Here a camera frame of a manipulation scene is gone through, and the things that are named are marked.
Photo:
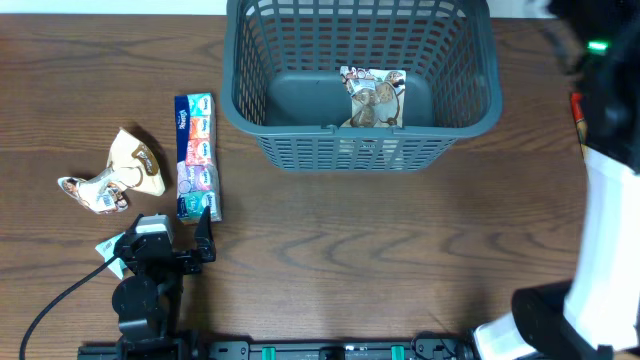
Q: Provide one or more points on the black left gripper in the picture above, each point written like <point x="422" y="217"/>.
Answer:
<point x="192" y="263"/>

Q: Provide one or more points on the Kleenex tissue multipack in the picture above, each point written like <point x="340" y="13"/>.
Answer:
<point x="197" y="173"/>

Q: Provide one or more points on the dried mushroom bag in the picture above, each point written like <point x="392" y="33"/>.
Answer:
<point x="131" y="165"/>
<point x="377" y="96"/>

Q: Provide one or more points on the San Remo spaghetti packet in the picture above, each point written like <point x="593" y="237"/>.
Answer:
<point x="579" y="119"/>

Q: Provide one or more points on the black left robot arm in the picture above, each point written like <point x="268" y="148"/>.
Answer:
<point x="148" y="302"/>

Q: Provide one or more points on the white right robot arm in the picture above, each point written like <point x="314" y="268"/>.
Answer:
<point x="593" y="313"/>

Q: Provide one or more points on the small teal white packet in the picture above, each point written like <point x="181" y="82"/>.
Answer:
<point x="107" y="250"/>

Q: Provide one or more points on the crumpled dried mushroom bag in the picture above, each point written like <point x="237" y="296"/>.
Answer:
<point x="131" y="165"/>

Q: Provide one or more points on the grey plastic basket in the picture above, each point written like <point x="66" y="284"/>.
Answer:
<point x="282" y="85"/>

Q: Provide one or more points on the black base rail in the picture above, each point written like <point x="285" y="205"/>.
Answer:
<point x="429" y="348"/>

